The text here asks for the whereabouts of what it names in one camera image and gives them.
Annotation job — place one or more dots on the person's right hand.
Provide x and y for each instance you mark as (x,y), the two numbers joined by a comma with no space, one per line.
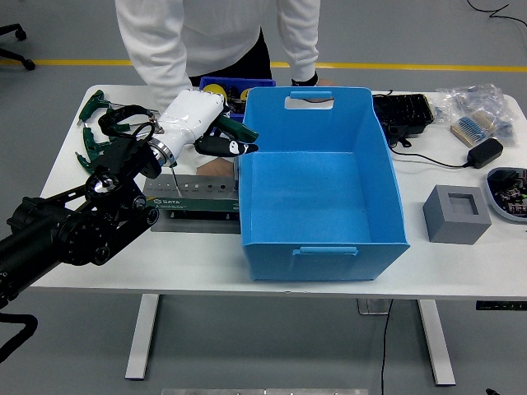
(218,168)

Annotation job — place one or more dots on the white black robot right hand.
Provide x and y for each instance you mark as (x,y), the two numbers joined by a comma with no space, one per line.
(492,392)

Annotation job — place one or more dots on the person's left hand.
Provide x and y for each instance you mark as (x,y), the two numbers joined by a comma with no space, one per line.
(327,83)

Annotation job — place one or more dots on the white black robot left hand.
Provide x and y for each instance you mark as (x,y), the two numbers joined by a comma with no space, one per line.
(189,117)

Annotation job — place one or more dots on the green silver wrench holder stand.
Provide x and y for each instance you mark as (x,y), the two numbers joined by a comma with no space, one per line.
(197,203)

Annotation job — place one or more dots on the large light blue plastic box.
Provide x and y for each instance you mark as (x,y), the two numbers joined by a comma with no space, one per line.
(321,197)

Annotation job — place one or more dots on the person's left forearm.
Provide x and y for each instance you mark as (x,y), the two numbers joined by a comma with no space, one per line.
(302,57)

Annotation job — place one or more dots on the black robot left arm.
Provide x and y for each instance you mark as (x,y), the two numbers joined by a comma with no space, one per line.
(62,230)

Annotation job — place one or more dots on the black wrist watch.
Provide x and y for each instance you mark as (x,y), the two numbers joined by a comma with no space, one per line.
(304,80)

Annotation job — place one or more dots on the yellow lemon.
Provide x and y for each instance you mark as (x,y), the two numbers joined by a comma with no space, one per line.
(214,88)

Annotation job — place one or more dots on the dark cylindrical component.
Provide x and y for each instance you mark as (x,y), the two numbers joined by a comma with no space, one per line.
(234,92)
(236,107)

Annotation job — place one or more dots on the small yellow fruit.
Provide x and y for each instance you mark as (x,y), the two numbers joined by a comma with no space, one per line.
(246,94)

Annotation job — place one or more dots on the small dark blue bin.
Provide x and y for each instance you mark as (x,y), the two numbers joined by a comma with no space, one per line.
(247,81)

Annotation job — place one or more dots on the white table leg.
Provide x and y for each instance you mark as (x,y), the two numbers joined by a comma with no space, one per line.
(436,341)
(142,337)

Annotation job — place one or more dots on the black plastic parts tray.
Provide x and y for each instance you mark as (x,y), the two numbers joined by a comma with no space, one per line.
(405,111)

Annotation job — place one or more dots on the black table control panel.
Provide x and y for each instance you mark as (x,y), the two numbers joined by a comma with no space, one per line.
(500,305)

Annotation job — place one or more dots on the person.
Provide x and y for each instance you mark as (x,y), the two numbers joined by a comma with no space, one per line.
(222,33)

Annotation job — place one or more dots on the blue resistor strip bundle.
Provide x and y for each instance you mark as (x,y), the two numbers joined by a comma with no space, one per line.
(464,129)

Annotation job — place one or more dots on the clear bag of blue parts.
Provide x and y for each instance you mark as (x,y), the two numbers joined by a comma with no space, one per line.
(473,96)

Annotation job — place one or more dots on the grey metal floor plate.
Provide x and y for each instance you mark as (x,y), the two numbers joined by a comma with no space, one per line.
(370,308)

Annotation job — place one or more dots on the grey square block with recess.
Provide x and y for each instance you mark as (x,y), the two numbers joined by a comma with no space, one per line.
(453,230)

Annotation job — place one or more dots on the black office chair base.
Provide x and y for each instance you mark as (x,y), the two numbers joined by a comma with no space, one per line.
(28,63)

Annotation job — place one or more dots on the black power adapter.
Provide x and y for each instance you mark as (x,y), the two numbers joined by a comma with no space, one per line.
(485,153)

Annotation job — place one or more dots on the grey blue bowl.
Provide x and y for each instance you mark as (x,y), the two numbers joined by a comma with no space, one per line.
(491,193)

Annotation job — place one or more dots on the pile of small electronic parts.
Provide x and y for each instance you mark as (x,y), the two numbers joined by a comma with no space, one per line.
(512,193)

